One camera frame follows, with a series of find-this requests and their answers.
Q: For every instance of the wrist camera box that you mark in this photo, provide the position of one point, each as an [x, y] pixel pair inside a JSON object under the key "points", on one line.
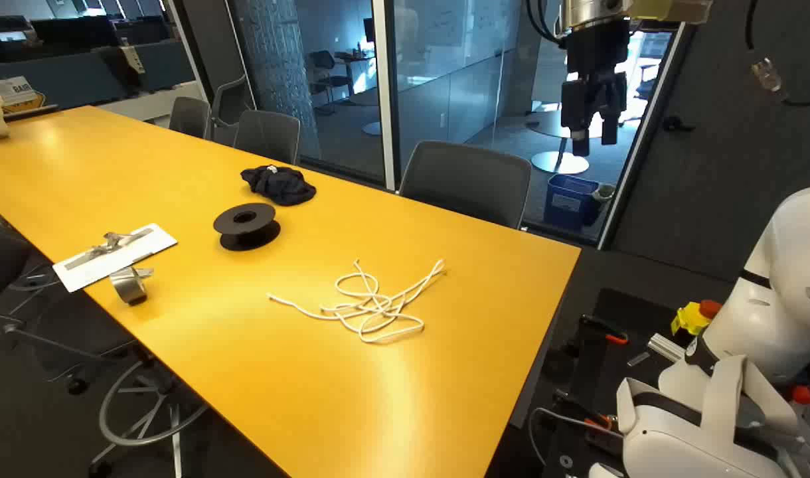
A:
{"points": [[670, 12]]}

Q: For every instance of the grey office chair middle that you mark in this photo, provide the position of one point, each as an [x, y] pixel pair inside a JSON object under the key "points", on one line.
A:
{"points": [[269, 134]]}

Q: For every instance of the yellow toy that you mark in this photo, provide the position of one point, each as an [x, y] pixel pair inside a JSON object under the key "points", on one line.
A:
{"points": [[694, 316]]}

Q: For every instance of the blue box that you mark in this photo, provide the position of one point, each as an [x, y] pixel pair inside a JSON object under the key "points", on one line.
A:
{"points": [[574, 203]]}

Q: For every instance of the white paper sheet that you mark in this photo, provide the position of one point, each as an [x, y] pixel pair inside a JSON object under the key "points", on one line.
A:
{"points": [[115, 252]]}

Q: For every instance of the grey office chair near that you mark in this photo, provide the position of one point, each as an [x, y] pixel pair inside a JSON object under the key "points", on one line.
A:
{"points": [[468, 179]]}

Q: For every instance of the black cap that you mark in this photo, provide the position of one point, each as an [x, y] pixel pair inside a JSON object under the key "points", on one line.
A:
{"points": [[281, 183]]}

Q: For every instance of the black filament spool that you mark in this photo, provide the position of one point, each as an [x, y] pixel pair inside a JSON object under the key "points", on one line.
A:
{"points": [[246, 227]]}

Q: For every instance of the dark office chair left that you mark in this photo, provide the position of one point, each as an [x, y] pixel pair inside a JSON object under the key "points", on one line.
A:
{"points": [[74, 337]]}

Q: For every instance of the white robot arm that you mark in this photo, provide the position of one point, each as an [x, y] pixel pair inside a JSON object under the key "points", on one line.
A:
{"points": [[719, 194]]}

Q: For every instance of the grey office chair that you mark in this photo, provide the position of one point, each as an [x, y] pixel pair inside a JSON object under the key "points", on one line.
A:
{"points": [[191, 115], [468, 179], [269, 134]]}

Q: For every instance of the metal tape dispenser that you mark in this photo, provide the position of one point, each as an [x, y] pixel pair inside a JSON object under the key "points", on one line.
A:
{"points": [[130, 284]]}

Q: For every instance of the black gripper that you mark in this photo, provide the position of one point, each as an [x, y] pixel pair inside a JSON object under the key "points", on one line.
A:
{"points": [[596, 85]]}

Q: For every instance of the grey office chair far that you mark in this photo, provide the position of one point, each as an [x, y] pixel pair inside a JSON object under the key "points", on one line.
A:
{"points": [[191, 115]]}

